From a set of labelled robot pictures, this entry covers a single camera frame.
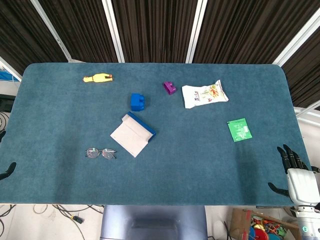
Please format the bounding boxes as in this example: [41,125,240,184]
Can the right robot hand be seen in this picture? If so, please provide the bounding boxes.
[267,144,320,206]

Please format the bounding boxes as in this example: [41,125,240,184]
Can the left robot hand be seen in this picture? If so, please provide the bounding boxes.
[0,130,17,181]

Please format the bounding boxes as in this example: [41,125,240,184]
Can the wire-rimmed eyeglasses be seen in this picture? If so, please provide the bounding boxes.
[84,147,118,161]

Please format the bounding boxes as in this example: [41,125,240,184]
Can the blue glasses case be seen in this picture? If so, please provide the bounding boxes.
[109,111,157,158]

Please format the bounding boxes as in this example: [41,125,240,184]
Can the blue toy brick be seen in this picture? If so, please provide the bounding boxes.
[130,92,147,112]

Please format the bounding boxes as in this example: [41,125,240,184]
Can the black box device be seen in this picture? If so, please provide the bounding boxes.
[0,94,16,113]

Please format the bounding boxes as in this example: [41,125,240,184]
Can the cardboard box of toys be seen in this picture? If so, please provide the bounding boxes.
[229,208,303,240]

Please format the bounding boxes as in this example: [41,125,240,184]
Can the green sachet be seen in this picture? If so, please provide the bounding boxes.
[226,118,253,143]

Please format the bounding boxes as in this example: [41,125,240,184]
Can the teal table cloth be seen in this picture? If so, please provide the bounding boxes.
[0,62,312,206]

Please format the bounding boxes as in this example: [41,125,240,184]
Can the dark brown pleated curtain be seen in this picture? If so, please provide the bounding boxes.
[37,0,119,63]
[281,24,320,111]
[192,0,320,65]
[0,0,69,76]
[111,0,200,64]

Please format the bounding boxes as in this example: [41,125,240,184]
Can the yellow rubber chicken toy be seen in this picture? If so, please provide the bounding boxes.
[82,72,114,84]

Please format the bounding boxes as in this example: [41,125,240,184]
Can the white snack bag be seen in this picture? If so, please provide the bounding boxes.
[181,79,230,109]

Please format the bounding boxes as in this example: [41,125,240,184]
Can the blue-grey robot torso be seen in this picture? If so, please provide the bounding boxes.
[99,204,209,240]

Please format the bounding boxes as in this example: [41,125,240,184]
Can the purple toy brick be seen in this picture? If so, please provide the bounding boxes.
[163,81,177,96]

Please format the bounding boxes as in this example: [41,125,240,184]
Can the black floor cable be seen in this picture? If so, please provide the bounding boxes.
[0,111,11,134]
[33,204,105,240]

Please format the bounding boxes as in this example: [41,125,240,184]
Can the white aluminium frame post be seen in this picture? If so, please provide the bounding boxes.
[271,8,320,67]
[184,0,209,64]
[293,99,320,126]
[101,0,126,63]
[30,0,74,63]
[0,56,23,82]

